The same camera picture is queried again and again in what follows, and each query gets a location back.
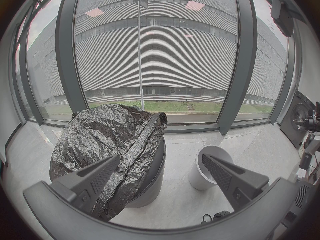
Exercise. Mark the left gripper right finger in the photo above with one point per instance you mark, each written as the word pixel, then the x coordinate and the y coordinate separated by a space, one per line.
pixel 225 176

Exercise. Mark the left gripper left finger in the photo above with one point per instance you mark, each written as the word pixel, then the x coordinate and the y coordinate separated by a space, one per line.
pixel 97 176

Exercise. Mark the black plastic bag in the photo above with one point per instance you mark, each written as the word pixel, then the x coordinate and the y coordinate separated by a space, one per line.
pixel 100 136

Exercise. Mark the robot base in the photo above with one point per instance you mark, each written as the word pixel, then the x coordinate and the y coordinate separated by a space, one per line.
pixel 303 196

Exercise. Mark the white trash bin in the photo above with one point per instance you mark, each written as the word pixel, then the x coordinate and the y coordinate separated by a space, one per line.
pixel 197 176

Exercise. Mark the dark grey round chair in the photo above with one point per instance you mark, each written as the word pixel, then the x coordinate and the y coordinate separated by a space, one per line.
pixel 152 179

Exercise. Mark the dark grey washing machine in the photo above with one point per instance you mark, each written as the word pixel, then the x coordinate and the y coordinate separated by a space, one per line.
pixel 298 116

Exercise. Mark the window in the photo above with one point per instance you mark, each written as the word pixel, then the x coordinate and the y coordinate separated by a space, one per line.
pixel 67 59

